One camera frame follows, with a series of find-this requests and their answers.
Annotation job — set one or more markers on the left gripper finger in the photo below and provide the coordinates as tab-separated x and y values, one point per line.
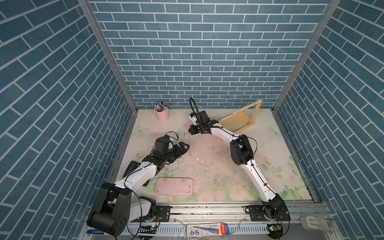
182	147
177	154

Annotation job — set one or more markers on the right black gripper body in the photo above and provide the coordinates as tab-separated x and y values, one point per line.
198	129

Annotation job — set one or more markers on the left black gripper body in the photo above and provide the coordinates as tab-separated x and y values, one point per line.
168	156

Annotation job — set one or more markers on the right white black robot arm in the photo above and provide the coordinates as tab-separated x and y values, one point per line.
242	155

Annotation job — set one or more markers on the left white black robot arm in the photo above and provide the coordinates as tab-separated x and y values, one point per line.
117	204

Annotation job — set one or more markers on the wooden jewelry display stand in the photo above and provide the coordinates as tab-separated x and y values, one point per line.
239	120

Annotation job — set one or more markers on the black calculator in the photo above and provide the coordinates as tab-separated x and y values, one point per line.
137	174

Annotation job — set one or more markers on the pink plastic tray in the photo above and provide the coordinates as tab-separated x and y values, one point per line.
174	187

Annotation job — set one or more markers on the pink pen holder cup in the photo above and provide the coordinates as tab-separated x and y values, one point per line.
161	115

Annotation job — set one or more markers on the pens in cup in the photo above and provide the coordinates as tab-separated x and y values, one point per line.
161	106

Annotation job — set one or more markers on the toothpaste box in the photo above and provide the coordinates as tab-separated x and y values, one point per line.
204	230

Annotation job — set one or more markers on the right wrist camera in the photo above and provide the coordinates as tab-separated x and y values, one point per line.
194	118

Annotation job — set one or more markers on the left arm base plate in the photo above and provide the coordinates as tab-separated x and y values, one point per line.
160	214

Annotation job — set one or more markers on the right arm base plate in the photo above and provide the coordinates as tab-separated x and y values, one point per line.
260	213

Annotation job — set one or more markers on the white plastic bracket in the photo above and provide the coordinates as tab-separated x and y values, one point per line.
310	223

